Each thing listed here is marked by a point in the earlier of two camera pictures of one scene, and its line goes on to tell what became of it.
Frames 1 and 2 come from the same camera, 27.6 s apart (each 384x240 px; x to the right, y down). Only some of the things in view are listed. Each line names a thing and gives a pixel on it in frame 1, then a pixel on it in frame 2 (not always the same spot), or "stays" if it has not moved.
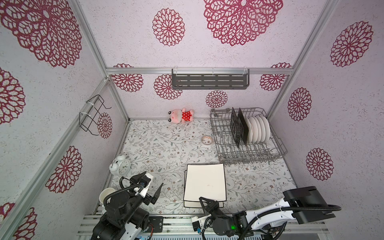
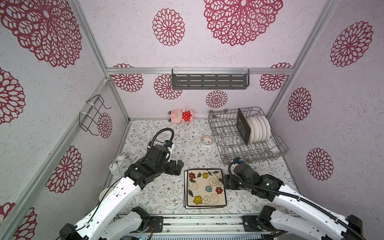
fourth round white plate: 263,130 stays
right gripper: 211,206 to 230,185
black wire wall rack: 89,122 stays
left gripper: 154,198 to 172,170
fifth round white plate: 267,129 stays
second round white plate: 255,129 stays
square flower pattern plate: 236,127 to 204,188
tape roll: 207,140 stays
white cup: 104,193 stays
